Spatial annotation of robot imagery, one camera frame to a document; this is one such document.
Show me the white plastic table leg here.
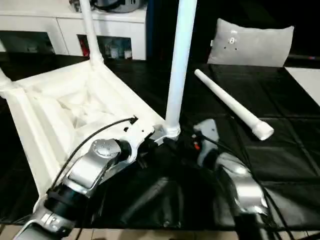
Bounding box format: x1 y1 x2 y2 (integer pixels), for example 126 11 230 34
163 0 199 138
79 0 105 67
193 68 275 141
0 40 13 86

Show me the small red bottle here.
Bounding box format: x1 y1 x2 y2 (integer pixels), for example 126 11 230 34
79 38 90 57

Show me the black work mat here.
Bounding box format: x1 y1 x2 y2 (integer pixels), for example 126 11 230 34
0 52 320 233

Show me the dark grey helmet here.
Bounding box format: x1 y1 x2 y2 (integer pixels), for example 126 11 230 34
93 0 147 14

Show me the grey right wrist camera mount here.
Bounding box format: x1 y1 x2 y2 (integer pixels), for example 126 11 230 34
192 119 220 154

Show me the white cabinet with glass doors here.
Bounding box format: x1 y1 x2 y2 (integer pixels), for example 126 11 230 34
0 0 149 62

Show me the white plastic table top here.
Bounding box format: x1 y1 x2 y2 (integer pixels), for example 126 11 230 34
0 60 182 213

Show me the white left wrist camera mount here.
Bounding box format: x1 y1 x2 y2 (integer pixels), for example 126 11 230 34
120 120 157 164

